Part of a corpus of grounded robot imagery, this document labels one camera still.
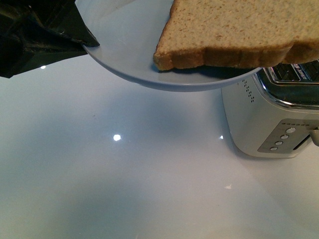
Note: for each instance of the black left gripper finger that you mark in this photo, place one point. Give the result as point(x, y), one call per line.
point(34, 33)

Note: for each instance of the light blue round plate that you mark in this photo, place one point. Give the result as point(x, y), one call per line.
point(128, 32)

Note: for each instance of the brown bread slice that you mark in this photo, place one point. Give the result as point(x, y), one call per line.
point(239, 33)

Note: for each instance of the white chrome two-slot toaster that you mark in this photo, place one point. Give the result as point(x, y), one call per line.
point(275, 112)

